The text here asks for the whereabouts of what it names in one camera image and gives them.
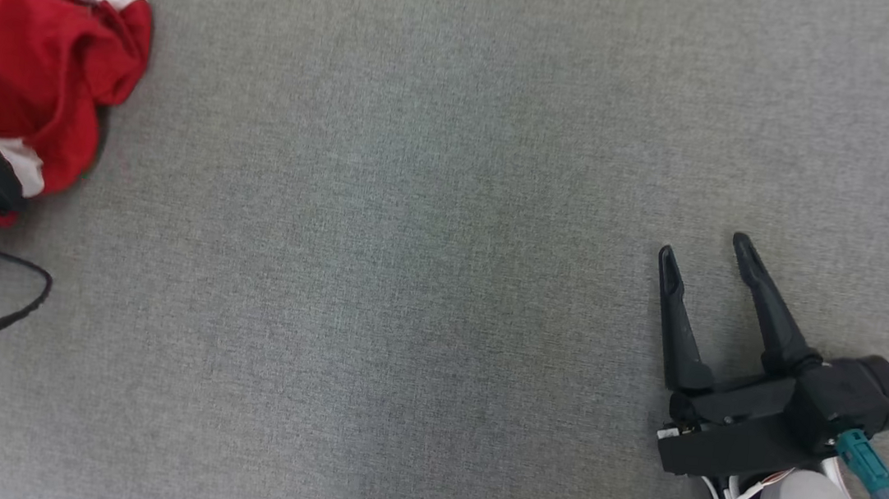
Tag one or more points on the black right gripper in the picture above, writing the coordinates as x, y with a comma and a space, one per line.
731, 432

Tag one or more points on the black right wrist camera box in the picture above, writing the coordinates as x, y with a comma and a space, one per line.
837, 406

